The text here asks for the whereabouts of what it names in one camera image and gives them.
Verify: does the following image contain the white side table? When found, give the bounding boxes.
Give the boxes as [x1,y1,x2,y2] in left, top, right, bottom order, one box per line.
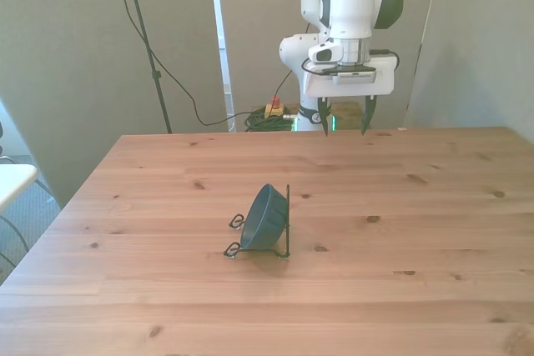
[0,163,39,212]

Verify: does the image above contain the yellow emergency stop button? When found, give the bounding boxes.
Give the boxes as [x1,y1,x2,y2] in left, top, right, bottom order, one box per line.
[264,97,286,120]

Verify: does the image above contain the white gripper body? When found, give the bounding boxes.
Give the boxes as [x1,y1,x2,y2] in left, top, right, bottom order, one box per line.
[302,53,397,98]

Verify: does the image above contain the dark blue bowl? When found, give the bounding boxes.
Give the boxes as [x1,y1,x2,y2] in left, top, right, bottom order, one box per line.
[239,183,290,250]

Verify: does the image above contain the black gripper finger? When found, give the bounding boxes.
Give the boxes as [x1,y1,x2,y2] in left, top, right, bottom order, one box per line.
[317,96,333,138]
[360,95,378,137]

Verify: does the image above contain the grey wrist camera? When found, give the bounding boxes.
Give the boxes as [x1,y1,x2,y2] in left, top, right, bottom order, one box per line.
[320,64,379,86]

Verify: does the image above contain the white divider post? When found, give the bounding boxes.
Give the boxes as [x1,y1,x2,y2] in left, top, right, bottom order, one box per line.
[208,0,236,133]

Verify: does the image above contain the black hanging cable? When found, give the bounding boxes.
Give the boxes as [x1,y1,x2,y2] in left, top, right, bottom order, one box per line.
[107,0,255,128]

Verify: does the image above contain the black tripod stand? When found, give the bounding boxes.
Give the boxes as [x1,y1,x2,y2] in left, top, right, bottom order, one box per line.
[106,0,174,135]

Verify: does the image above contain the black wire dish rack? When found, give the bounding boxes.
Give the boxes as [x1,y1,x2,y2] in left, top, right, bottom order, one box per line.
[223,183,292,260]

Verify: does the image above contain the green coiled cable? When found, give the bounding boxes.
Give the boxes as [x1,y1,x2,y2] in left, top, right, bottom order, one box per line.
[244,108,298,133]

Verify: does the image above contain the black floor cables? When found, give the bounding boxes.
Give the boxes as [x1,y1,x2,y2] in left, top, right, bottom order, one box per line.
[0,178,60,274]

